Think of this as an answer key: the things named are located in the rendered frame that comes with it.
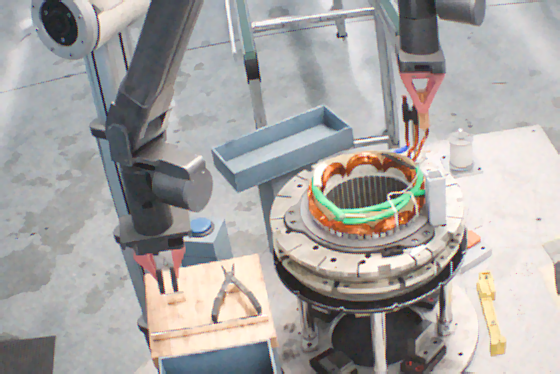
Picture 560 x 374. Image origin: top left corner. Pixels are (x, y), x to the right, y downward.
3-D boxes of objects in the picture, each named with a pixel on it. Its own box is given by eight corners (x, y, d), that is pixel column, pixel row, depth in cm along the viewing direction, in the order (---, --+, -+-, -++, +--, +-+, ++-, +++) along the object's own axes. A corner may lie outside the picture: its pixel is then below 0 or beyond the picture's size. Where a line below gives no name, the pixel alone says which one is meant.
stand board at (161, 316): (279, 347, 128) (276, 336, 127) (155, 368, 128) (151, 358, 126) (260, 264, 145) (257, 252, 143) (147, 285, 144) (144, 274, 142)
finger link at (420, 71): (441, 98, 131) (439, 41, 126) (447, 118, 125) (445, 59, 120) (397, 99, 131) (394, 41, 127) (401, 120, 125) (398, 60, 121)
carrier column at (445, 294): (452, 326, 159) (454, 241, 147) (440, 329, 159) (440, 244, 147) (449, 317, 161) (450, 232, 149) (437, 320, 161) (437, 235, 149)
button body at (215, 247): (248, 319, 172) (224, 217, 158) (238, 343, 167) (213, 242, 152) (214, 316, 174) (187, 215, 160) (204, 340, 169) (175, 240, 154)
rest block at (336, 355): (338, 353, 156) (337, 345, 155) (356, 369, 152) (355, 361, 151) (319, 365, 154) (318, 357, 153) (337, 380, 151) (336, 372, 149)
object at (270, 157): (338, 217, 195) (324, 103, 178) (364, 242, 186) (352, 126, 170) (235, 261, 187) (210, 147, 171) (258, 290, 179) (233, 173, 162)
